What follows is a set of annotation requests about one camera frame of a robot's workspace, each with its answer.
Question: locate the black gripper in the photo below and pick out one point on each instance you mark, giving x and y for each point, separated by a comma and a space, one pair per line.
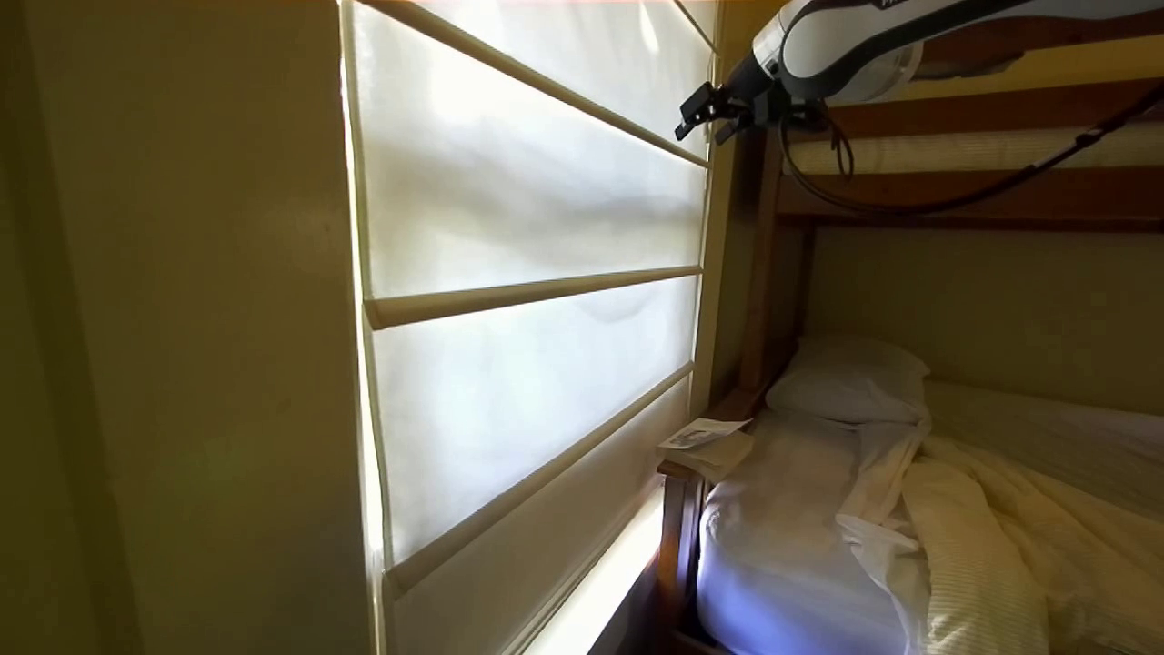
752, 98

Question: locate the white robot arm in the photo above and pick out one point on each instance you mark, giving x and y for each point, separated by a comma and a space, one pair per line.
897, 39

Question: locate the white sheeted mattress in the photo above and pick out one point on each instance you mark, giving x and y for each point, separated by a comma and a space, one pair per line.
775, 548

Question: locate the wooden bunk bed frame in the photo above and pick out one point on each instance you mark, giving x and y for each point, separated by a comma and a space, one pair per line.
775, 267

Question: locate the cream white duvet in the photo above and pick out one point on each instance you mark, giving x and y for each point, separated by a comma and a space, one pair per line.
1032, 559

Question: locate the cream fabric window blind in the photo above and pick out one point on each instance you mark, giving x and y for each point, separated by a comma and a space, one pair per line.
522, 243

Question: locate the white pillow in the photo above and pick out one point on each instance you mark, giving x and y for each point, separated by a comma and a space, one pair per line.
849, 379

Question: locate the folded white paper card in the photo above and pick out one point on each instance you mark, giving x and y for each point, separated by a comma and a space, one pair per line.
708, 442

